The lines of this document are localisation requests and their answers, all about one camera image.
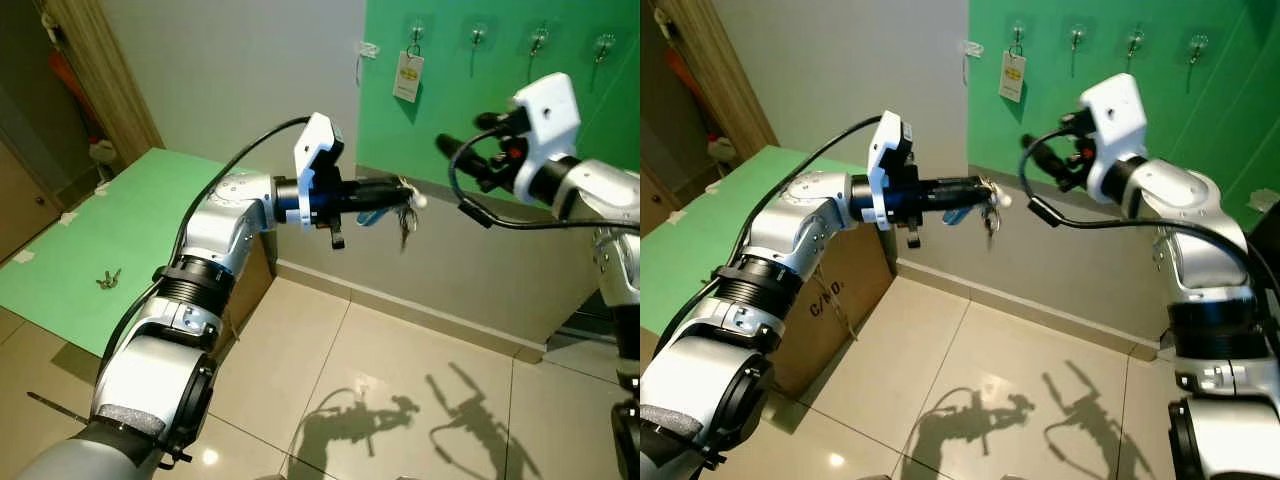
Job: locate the brown cardboard box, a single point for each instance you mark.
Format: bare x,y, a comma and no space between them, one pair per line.
255,290
840,320

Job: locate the white plastic wall clip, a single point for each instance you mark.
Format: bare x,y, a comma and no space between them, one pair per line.
366,48
972,48

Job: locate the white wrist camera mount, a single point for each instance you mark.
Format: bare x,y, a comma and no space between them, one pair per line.
545,110
318,150
885,150
1115,110

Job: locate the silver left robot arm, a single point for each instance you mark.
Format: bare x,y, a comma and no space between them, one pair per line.
220,220
800,215

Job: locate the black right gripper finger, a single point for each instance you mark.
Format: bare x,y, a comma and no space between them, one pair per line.
1050,160
1076,121
492,121
465,160

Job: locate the black zip tie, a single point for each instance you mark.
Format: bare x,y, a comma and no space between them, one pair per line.
55,407

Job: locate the clear adhesive wall hook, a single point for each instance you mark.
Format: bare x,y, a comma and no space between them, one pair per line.
480,33
603,45
416,25
1018,28
1197,45
1135,40
1078,33
540,40

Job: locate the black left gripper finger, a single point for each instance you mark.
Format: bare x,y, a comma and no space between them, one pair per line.
385,188
952,204
380,205
958,187

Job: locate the brown wooden door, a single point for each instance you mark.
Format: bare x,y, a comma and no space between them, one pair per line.
20,210

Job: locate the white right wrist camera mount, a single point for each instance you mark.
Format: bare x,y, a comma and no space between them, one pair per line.
545,110
1115,110

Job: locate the green paper wall sheet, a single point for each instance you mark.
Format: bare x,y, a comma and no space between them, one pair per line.
450,90
1060,90

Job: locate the red orange leaning object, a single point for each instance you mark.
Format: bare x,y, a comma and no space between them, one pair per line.
682,90
72,90

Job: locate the small white object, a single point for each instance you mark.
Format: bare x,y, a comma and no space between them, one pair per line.
102,150
722,148

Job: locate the key bunch with white plush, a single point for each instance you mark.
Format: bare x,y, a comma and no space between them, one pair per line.
405,225
990,220

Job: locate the small metal keys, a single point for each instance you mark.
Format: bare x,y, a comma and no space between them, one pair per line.
108,280

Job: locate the wooden door frame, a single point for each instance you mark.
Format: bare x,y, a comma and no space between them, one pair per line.
100,80
715,80

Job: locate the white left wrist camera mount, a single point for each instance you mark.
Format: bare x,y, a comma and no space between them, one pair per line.
318,150
885,150

